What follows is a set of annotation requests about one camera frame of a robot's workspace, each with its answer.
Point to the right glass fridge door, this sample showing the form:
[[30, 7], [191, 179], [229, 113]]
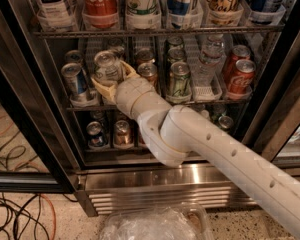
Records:
[[275, 131]]

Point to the orange gold can front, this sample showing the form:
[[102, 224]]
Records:
[[149, 72]]

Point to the red coke can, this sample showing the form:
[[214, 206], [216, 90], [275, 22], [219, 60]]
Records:
[[236, 53], [241, 76]]

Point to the blue silver can rear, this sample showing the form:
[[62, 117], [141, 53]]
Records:
[[74, 56]]

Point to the green can front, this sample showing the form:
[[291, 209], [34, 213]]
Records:
[[179, 77]]

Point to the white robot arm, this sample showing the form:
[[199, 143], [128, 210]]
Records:
[[172, 132]]

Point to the silver can third row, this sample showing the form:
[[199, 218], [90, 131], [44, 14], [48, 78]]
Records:
[[115, 43]]

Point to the left glass fridge door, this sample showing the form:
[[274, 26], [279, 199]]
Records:
[[32, 155]]

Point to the steel fridge cabinet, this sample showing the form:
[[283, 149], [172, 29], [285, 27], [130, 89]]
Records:
[[109, 180]]

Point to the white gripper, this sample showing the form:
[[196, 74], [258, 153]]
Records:
[[127, 93]]

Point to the red coke can front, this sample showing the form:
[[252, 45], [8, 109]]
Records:
[[241, 76]]

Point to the blue pepsi can bottom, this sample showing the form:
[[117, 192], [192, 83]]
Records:
[[96, 136]]

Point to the clear plastic bin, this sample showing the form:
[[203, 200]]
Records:
[[185, 221]]

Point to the clear water bottle middle shelf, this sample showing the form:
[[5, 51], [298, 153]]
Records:
[[212, 50]]

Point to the orange gold can rear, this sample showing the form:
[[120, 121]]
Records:
[[145, 56]]

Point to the orange gold can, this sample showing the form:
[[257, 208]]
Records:
[[149, 72], [145, 56]]

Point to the silver 7up can front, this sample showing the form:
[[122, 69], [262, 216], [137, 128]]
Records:
[[107, 67]]

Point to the white empty shelf tray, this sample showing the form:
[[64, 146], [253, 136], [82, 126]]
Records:
[[210, 93]]

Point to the blue silver can front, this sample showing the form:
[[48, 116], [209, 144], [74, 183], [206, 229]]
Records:
[[76, 82]]

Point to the white label bottle top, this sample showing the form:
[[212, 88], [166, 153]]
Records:
[[57, 12]]

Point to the green can bottom shelf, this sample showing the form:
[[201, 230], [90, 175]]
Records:
[[225, 123]]

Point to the gold can bottom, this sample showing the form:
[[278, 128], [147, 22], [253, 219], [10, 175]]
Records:
[[122, 133]]

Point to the glass fridge door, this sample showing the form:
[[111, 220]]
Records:
[[32, 155], [275, 131]]

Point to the red coke can rear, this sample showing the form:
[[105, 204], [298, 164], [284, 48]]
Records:
[[236, 53]]

